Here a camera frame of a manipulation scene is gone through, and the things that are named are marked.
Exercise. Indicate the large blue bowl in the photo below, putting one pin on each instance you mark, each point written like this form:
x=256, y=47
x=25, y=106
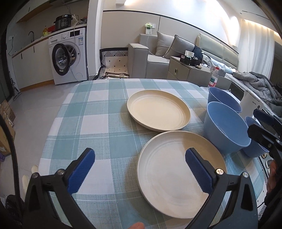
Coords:
x=225, y=129

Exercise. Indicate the white washing machine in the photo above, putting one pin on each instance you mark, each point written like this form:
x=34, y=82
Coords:
x=68, y=56

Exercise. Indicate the cardboard box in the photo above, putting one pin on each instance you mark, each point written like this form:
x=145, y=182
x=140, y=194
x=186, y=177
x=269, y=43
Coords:
x=8, y=116

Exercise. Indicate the white curtain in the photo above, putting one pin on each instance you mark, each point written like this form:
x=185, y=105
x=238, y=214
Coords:
x=256, y=48

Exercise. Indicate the grey sofa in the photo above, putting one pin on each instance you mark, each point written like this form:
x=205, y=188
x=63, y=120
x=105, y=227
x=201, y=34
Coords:
x=142, y=61

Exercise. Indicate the black pressure cooker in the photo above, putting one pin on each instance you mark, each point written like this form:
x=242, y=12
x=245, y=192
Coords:
x=63, y=21

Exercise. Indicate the far blue bowl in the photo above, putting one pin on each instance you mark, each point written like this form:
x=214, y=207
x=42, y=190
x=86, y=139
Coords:
x=219, y=95

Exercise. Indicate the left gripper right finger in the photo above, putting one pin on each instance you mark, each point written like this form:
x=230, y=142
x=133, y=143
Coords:
x=241, y=209

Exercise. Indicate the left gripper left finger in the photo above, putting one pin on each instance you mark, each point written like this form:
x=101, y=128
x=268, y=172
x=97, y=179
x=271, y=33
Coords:
x=39, y=210

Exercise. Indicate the black box on cabinet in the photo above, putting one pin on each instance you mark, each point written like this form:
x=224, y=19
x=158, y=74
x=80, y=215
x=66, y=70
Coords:
x=189, y=59

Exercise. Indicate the cream plate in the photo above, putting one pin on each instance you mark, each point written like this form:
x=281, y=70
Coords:
x=165, y=178
x=158, y=110

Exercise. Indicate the dark grey cushion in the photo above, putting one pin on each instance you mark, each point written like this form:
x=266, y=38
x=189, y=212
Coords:
x=178, y=47

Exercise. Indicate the grey side cabinet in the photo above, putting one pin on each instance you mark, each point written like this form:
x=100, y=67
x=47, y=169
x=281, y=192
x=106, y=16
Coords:
x=181, y=72

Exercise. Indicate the teal checked tablecloth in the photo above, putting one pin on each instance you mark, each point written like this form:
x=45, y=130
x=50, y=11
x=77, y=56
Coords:
x=94, y=115

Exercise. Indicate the white kitchen counter cabinet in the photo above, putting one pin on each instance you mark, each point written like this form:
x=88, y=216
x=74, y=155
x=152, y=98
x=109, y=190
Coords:
x=32, y=66

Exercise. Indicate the person's left hand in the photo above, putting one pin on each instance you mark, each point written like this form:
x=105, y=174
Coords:
x=138, y=225

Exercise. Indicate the yellow oil bottle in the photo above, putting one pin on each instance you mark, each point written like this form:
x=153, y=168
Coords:
x=45, y=31

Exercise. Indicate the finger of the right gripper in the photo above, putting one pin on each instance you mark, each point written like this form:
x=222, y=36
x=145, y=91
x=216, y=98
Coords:
x=264, y=137
x=266, y=120

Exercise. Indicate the light grey cushion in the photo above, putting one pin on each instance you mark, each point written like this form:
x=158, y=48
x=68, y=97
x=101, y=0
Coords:
x=163, y=43

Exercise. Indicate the grey crumpled blanket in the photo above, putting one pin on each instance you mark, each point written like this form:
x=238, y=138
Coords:
x=263, y=88

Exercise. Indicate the clear water bottle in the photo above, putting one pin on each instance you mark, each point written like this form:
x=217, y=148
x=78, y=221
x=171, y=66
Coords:
x=214, y=77

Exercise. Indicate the upper kitchen cabinet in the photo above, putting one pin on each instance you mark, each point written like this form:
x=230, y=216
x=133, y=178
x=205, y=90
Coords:
x=32, y=8

